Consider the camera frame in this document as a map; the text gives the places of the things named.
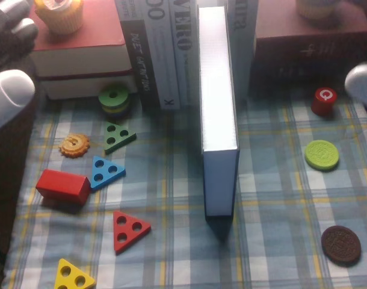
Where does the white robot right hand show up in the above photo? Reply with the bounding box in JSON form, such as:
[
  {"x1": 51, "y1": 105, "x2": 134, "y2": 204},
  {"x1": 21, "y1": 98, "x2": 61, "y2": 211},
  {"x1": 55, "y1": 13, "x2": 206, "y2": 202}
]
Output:
[{"x1": 344, "y1": 61, "x2": 367, "y2": 110}]

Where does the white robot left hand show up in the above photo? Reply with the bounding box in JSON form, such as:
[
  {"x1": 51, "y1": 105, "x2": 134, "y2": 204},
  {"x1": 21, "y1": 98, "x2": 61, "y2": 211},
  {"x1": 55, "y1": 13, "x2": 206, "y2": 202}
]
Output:
[{"x1": 0, "y1": 0, "x2": 40, "y2": 134}]

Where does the grey book CENTURY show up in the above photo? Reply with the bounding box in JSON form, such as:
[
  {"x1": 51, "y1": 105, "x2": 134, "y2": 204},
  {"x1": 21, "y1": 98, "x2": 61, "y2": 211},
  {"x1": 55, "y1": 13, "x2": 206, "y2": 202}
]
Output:
[{"x1": 197, "y1": 5, "x2": 241, "y2": 220}]

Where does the dark brown book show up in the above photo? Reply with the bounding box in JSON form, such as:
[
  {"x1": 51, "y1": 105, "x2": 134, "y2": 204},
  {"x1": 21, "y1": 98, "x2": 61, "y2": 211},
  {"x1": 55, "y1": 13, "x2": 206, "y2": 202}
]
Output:
[{"x1": 250, "y1": 0, "x2": 367, "y2": 98}]

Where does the thick red hardcover book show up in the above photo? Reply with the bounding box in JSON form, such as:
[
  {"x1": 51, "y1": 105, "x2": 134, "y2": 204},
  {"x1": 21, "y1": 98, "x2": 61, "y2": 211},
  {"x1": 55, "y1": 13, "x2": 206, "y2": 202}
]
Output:
[{"x1": 27, "y1": 0, "x2": 133, "y2": 78}]

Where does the black grey book DUET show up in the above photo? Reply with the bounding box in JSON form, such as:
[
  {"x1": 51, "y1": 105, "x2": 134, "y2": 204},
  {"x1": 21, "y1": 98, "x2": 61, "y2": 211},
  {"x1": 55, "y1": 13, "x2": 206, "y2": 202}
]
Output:
[{"x1": 115, "y1": 0, "x2": 161, "y2": 111}]

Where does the red cylinder with letter Q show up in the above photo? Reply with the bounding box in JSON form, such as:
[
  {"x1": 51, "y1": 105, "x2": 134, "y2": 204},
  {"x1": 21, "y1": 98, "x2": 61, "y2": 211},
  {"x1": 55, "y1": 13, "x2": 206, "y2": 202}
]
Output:
[{"x1": 310, "y1": 87, "x2": 338, "y2": 116}]

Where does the round toy butter biscuit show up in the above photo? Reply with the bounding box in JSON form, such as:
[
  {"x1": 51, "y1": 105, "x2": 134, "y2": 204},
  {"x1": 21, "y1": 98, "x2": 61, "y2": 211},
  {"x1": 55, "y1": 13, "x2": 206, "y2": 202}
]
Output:
[{"x1": 58, "y1": 132, "x2": 91, "y2": 159}]

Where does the green toy sandwich cookie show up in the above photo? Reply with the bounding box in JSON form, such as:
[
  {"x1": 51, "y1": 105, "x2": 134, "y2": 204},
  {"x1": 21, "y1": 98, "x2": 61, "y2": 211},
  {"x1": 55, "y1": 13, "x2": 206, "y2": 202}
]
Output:
[{"x1": 304, "y1": 140, "x2": 341, "y2": 172}]

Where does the yellow toy cupcake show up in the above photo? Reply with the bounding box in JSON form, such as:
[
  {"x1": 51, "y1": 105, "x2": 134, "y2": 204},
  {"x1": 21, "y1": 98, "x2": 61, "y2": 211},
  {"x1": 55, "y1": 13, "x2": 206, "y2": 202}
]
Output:
[{"x1": 34, "y1": 0, "x2": 84, "y2": 34}]

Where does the red rectangular wooden block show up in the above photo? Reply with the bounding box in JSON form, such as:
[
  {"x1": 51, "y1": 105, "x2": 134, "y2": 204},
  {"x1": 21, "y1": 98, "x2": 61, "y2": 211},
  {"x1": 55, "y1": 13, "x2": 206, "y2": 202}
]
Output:
[{"x1": 35, "y1": 169, "x2": 91, "y2": 207}]

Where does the green triangle block with holes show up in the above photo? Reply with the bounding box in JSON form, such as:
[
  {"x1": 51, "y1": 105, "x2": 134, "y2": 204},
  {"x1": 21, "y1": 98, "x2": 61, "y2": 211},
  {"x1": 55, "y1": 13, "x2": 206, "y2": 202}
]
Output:
[{"x1": 103, "y1": 121, "x2": 138, "y2": 155}]

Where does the blue triangle block with holes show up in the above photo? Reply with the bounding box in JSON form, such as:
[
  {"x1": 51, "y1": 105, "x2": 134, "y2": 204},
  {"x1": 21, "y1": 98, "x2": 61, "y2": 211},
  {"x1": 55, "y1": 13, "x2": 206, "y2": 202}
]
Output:
[{"x1": 90, "y1": 155, "x2": 127, "y2": 193}]

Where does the brown toy sandwich cookie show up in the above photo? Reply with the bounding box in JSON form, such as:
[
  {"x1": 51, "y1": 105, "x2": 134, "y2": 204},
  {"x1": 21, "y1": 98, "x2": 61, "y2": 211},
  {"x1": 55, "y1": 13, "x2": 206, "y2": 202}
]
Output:
[{"x1": 321, "y1": 225, "x2": 363, "y2": 266}]

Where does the red triangle block with holes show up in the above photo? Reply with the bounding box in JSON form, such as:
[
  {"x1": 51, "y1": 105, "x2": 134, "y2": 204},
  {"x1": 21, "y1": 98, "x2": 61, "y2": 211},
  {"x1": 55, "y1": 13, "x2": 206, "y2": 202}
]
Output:
[{"x1": 113, "y1": 211, "x2": 152, "y2": 256}]

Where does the yellow triangle block with holes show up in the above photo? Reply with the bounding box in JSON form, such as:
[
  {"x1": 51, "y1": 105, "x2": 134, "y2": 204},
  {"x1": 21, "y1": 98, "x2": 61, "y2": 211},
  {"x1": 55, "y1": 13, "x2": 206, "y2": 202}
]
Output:
[{"x1": 54, "y1": 258, "x2": 97, "y2": 289}]

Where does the blue plaid cloth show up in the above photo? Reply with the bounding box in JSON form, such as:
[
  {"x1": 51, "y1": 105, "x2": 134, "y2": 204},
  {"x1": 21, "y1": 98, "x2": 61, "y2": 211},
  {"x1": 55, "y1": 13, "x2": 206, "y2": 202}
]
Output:
[{"x1": 2, "y1": 95, "x2": 367, "y2": 289}]

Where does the green wooden ring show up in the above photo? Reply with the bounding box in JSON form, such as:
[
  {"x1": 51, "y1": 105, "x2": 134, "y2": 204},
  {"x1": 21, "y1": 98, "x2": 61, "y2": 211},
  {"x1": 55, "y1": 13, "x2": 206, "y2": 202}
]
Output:
[{"x1": 97, "y1": 86, "x2": 130, "y2": 107}]

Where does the yellow wooden ring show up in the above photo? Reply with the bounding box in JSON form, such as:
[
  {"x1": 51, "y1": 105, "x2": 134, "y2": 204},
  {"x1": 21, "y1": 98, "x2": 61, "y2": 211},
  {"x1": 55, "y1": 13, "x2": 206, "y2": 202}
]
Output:
[{"x1": 99, "y1": 102, "x2": 131, "y2": 113}]

